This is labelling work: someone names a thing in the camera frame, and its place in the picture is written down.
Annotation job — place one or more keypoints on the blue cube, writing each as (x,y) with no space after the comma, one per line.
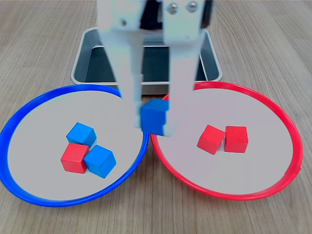
(100,162)
(80,132)
(153,117)

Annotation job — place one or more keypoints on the red cube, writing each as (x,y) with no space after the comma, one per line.
(73,159)
(236,140)
(210,140)

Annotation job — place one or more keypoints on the blue-rimmed white plate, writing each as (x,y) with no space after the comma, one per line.
(48,122)

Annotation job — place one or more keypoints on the steel tray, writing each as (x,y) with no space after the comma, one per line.
(81,61)

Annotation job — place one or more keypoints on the black tray mat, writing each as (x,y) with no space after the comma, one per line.
(100,68)

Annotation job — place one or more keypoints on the red-rimmed white plate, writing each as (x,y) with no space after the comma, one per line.
(256,170)

